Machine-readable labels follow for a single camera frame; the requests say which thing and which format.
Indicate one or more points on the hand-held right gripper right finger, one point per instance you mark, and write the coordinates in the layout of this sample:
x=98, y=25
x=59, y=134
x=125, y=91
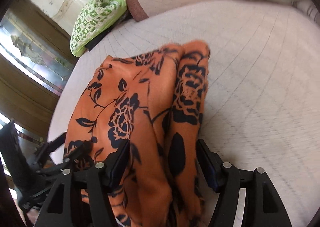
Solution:
x=212, y=174

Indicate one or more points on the green patterned pillow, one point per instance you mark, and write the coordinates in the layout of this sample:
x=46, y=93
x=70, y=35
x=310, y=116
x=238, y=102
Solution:
x=100, y=14

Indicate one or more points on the orange black floral blouse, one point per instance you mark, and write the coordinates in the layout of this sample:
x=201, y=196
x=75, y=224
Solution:
x=140, y=122

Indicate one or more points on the small striped floral cushion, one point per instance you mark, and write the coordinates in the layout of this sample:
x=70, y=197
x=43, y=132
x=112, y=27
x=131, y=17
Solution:
x=308, y=11

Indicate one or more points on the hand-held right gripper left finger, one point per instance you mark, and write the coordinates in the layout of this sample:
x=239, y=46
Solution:
x=117, y=164

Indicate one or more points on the wooden stained glass door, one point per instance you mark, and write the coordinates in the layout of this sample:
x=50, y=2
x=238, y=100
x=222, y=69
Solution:
x=27, y=67

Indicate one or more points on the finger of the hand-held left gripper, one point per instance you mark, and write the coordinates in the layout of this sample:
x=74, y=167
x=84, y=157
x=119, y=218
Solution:
x=75, y=155
x=51, y=147

